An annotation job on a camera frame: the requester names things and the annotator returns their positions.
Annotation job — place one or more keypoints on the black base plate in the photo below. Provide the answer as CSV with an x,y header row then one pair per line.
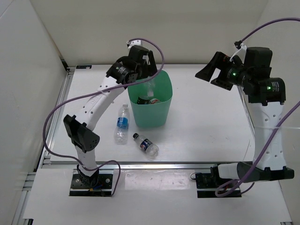
x,y
206,186
102,187

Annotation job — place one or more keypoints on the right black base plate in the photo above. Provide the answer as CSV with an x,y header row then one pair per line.
x,y
206,186

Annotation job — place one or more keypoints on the left blue corner label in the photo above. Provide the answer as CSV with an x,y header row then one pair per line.
x,y
83,66

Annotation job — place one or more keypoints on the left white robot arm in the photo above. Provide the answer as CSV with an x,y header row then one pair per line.
x,y
80,126

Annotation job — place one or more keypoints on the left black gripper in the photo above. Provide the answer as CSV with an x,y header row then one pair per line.
x,y
149,69

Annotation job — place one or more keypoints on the blue label water bottle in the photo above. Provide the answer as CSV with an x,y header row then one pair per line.
x,y
121,130

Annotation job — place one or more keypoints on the left aluminium rail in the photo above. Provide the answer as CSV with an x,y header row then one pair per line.
x,y
54,122

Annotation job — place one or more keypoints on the black label small bottle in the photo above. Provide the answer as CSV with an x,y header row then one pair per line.
x,y
143,100

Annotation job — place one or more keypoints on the right aluminium rail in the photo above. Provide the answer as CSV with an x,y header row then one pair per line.
x,y
246,105

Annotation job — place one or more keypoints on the small Pepsi bottle black cap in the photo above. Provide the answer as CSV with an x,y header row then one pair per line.
x,y
147,146

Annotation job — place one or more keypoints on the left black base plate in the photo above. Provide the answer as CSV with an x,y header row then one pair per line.
x,y
102,187

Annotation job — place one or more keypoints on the front aluminium rail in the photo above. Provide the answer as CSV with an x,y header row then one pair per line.
x,y
124,165

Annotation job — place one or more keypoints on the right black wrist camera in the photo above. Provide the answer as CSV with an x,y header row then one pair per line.
x,y
258,57

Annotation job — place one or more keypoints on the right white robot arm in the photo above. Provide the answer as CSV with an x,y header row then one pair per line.
x,y
266,98

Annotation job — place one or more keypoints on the green plastic bin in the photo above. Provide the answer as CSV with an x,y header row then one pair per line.
x,y
150,116

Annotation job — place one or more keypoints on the clear unlabelled plastic bottle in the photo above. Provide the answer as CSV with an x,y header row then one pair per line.
x,y
150,85

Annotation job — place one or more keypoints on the aluminium rail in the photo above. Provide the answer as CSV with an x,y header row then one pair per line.
x,y
124,165
54,122
246,105

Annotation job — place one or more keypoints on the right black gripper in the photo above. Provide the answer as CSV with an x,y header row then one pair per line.
x,y
219,61

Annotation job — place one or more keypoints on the red label red cap bottle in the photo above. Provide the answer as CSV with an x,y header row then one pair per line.
x,y
154,101

